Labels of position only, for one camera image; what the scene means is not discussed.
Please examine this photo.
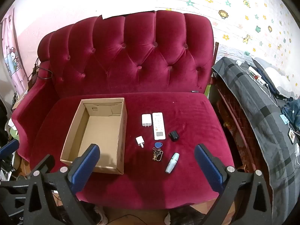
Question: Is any pink cartoon curtain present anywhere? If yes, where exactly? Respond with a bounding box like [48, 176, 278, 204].
[0, 12, 29, 95]

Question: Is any dark blue star garment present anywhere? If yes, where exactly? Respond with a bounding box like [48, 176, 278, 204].
[281, 100, 300, 132]

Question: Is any white pillow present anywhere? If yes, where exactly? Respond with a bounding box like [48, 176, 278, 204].
[267, 67, 294, 92]

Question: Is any blue key fob with keys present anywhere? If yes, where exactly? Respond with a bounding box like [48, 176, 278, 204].
[152, 141, 164, 162]

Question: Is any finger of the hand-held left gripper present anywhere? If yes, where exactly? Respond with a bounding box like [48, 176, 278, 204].
[30, 154, 56, 173]
[0, 139, 19, 161]

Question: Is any red velvet tufted sofa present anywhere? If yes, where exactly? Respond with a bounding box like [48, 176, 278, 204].
[11, 10, 235, 210]

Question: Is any white remote control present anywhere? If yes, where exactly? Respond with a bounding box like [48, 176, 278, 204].
[152, 112, 166, 140]

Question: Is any small white charger plug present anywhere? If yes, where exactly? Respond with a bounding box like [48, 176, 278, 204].
[135, 135, 145, 149]

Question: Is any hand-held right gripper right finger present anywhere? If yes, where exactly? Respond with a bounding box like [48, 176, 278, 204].
[194, 144, 273, 225]

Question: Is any black cable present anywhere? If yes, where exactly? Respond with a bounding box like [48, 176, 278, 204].
[32, 57, 51, 81]

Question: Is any dark blue clothing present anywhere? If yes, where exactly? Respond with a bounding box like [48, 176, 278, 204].
[253, 58, 294, 99]

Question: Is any green white clutter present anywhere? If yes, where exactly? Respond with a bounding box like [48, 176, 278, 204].
[7, 118, 20, 143]

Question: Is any white power strip with cables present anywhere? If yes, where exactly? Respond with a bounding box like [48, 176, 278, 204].
[235, 60, 279, 107]

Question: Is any large white charger plug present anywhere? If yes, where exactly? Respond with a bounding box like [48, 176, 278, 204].
[141, 114, 153, 129]

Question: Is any white light-blue tube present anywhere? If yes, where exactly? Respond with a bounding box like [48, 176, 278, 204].
[165, 152, 180, 174]

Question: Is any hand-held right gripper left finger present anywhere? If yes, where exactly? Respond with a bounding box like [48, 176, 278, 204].
[23, 144, 101, 225]

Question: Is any cardboard box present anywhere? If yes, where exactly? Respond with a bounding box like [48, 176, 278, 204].
[60, 98, 128, 175]

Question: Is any dark red bed frame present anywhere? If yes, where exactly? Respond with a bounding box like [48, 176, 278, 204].
[207, 75, 273, 194]

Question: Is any small photo card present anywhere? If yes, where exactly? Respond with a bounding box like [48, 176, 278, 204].
[287, 128, 296, 145]

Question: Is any black clothing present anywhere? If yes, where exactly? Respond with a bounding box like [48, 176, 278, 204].
[0, 97, 13, 147]

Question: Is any grey plaid blanket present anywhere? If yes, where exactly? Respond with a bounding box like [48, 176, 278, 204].
[212, 57, 300, 225]

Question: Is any small brown box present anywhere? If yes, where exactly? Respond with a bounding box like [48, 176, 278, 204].
[28, 74, 38, 88]

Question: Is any white shoe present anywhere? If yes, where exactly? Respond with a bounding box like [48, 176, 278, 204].
[93, 206, 109, 225]

